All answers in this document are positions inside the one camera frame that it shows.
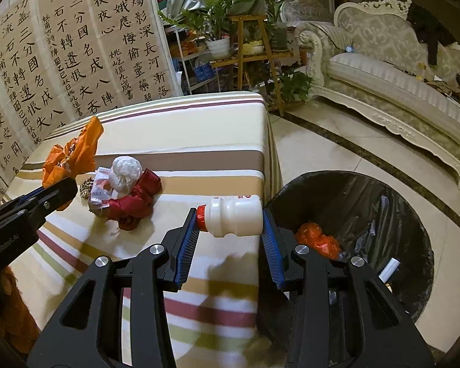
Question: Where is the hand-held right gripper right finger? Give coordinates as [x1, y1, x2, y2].
[261, 209, 435, 368]

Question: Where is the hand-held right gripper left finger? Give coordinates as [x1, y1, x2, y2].
[27, 209, 200, 368]

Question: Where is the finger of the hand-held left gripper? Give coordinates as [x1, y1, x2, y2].
[2, 194, 39, 209]
[27, 178, 79, 214]

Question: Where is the orange plastic bag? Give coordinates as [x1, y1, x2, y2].
[42, 116, 105, 211]

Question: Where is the red-orange plastic bag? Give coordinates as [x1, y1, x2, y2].
[295, 222, 343, 261]

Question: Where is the white plastic bottle red cap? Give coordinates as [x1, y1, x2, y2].
[197, 195, 263, 237]

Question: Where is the black-lined trash bin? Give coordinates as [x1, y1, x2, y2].
[257, 171, 434, 365]

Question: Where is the gold patterned wrapper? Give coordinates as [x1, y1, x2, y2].
[79, 176, 96, 200]

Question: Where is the white red-printed packet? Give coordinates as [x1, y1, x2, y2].
[88, 167, 117, 215]

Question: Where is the dark red crumpled bag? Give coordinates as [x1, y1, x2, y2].
[107, 169, 162, 231]

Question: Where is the white crumpled plastic bag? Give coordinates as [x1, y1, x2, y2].
[109, 156, 143, 192]

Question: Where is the small white tube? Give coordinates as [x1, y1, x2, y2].
[379, 258, 401, 282]

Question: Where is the calligraphy folding screen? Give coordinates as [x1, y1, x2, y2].
[0, 0, 185, 215]

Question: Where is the small leafy green plant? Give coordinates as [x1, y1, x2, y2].
[268, 71, 315, 104]

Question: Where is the white metal rack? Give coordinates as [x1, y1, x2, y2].
[165, 25, 219, 94]

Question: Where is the green plant in white pot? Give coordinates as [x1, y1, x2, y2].
[159, 0, 250, 60]

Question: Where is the cream ornate sofa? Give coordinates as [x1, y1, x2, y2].
[297, 0, 460, 190]

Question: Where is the tall green potted plant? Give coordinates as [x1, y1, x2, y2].
[257, 0, 301, 51]

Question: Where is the wooden plant stand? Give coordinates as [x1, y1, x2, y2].
[211, 14, 296, 117]

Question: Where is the cream ornate armchair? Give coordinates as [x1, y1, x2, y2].
[282, 0, 334, 52]

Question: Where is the black garment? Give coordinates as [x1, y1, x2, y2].
[406, 3, 457, 66]

